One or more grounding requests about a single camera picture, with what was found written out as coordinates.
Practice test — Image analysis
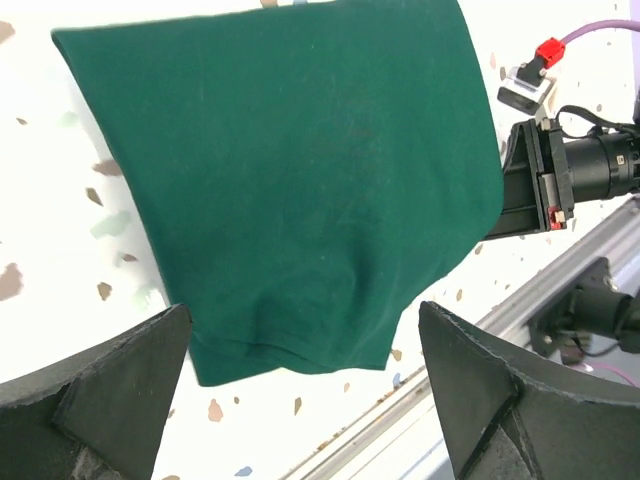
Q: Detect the aluminium rail frame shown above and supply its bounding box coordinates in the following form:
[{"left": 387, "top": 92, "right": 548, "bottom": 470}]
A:
[{"left": 291, "top": 197, "right": 639, "bottom": 479}]

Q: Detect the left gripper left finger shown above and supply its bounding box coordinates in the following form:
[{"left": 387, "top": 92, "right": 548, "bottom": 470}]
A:
[{"left": 1, "top": 305, "right": 192, "bottom": 479}]

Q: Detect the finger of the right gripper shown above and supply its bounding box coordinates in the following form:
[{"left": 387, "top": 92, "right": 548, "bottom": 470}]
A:
[{"left": 484, "top": 120, "right": 545, "bottom": 240}]

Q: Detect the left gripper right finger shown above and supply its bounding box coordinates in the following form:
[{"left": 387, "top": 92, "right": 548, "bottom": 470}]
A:
[{"left": 419, "top": 302, "right": 639, "bottom": 480}]

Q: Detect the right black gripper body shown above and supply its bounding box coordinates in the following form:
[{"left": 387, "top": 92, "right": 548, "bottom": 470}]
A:
[{"left": 538, "top": 118, "right": 639, "bottom": 231}]

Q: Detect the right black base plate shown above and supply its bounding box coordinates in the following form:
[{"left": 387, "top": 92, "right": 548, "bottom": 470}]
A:
[{"left": 527, "top": 257, "right": 639, "bottom": 358}]

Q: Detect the green surgical drape cloth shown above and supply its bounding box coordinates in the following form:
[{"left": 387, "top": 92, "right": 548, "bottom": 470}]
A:
[{"left": 51, "top": 1, "right": 503, "bottom": 386}]

